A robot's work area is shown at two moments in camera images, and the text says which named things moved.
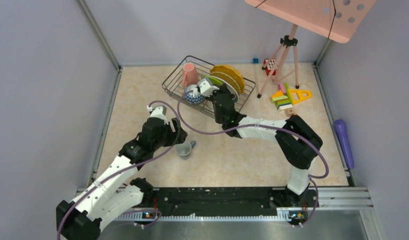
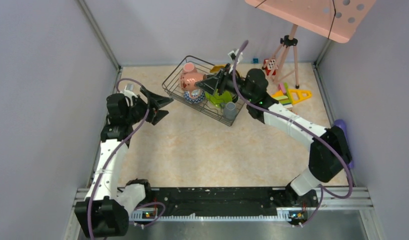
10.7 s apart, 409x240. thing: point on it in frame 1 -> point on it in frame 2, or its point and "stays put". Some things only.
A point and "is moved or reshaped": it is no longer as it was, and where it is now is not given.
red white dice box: (269, 66) stays put
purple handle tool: (340, 128) stays put
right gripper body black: (221, 90) -> (227, 83)
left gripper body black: (168, 135) -> (138, 112)
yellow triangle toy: (297, 95) stays put
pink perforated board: (335, 19) stays put
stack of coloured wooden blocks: (282, 99) stays put
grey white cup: (183, 150) is moved or reshaped
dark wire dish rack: (193, 84) stays put
